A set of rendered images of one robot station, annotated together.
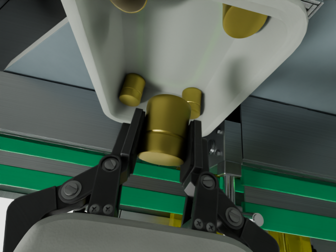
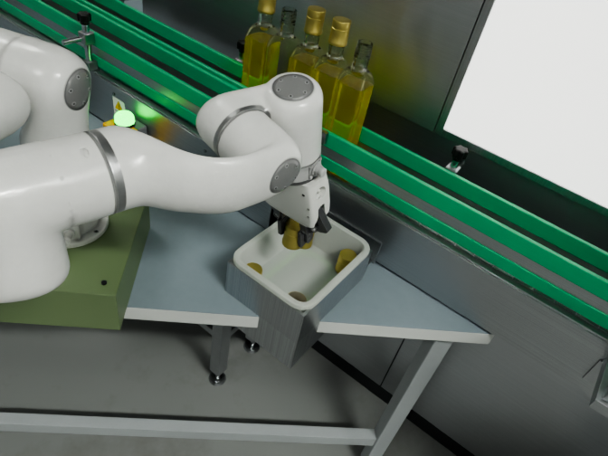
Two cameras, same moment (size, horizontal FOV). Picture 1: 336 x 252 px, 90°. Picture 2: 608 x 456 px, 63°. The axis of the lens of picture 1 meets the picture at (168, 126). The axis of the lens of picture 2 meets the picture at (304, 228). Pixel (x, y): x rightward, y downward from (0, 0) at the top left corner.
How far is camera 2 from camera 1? 0.72 m
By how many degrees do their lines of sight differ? 25
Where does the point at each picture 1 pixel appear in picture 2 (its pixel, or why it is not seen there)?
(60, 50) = (396, 316)
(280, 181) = not seen: hidden behind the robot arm
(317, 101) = not seen: hidden behind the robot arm
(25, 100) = (465, 291)
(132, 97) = (342, 256)
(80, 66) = (392, 300)
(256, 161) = not seen: hidden behind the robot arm
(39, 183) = (456, 207)
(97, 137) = (401, 232)
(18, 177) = (474, 220)
